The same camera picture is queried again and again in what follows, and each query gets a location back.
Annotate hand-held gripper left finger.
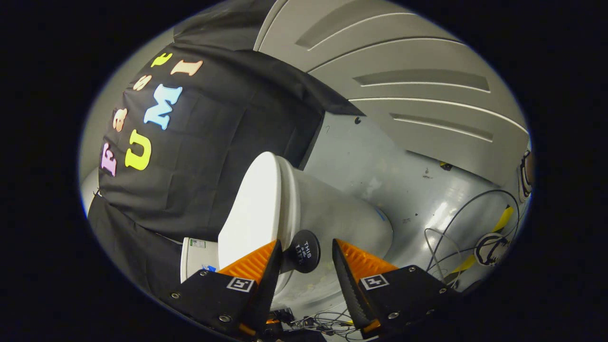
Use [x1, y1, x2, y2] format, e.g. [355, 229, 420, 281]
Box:
[161, 239, 283, 342]

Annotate round black white sticker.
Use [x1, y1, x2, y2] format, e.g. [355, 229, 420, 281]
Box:
[518, 149, 535, 203]
[475, 232, 510, 267]

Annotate black floor cable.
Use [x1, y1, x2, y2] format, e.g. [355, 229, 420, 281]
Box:
[426, 189, 521, 285]

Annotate grey panelled door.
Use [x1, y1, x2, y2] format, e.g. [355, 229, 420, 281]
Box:
[253, 0, 531, 187]

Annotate yellow tape strip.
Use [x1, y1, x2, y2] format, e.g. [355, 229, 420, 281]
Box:
[448, 205, 515, 277]

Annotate black backdrop cloth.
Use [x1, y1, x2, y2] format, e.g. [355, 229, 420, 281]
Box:
[88, 0, 365, 300]

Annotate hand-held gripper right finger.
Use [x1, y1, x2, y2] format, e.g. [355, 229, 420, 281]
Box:
[332, 238, 460, 340]

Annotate tangle of thin cables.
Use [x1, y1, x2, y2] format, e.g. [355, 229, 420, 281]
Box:
[273, 308, 362, 342]

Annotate grey floor cable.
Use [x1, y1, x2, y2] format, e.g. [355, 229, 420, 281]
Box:
[424, 228, 462, 272]

